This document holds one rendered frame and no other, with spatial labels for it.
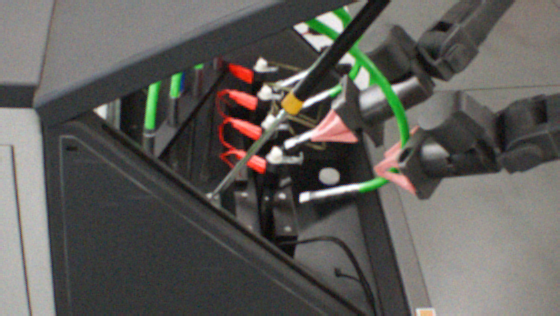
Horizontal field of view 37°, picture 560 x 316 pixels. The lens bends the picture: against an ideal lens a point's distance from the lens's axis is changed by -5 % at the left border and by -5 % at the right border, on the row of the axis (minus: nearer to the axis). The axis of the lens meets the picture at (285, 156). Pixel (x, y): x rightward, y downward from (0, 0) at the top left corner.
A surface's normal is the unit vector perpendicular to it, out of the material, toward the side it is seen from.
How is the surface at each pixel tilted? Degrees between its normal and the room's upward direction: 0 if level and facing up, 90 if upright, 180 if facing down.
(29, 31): 0
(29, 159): 90
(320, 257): 0
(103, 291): 90
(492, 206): 0
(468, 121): 101
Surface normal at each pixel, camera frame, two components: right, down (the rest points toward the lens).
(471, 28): 0.37, 0.22
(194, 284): 0.11, 0.66
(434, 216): 0.14, -0.75
